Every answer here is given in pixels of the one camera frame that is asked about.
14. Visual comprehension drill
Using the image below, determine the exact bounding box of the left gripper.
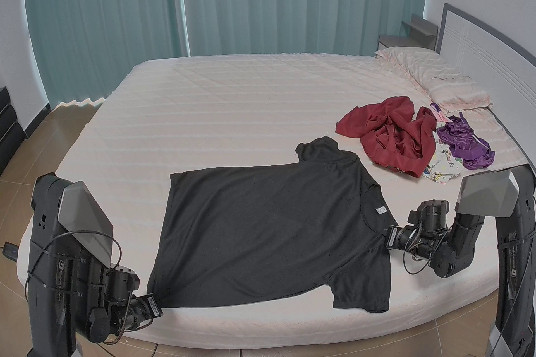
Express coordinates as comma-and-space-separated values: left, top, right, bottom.
132, 293, 163, 321

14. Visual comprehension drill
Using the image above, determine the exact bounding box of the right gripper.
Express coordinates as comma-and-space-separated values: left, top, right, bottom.
386, 224, 416, 252

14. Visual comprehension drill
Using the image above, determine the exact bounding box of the black T-shirt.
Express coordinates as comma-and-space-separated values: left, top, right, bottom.
147, 136, 398, 313

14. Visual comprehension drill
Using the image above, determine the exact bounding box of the bed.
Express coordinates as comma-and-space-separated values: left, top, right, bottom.
15, 3, 536, 349

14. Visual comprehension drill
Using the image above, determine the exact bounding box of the white printed garment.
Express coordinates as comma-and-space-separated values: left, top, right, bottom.
421, 144, 463, 184

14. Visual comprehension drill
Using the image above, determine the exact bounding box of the dark red garment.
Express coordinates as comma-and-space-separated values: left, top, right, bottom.
335, 96, 438, 179

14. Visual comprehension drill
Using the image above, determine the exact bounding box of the purple garment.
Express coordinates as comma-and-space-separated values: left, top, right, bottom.
435, 115, 496, 171

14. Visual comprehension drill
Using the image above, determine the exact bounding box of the pale pink garment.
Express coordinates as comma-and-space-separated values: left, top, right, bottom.
428, 102, 449, 124

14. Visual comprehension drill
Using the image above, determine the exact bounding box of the cream pillow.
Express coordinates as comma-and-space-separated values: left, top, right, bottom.
374, 46, 492, 111

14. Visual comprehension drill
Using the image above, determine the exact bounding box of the grey bedside table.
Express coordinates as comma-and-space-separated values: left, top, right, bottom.
378, 13, 439, 51

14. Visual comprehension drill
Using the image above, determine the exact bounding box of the black chest of drawers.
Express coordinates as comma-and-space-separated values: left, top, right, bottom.
0, 87, 25, 176

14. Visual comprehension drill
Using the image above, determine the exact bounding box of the black cable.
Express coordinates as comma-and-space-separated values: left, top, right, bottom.
26, 231, 123, 297

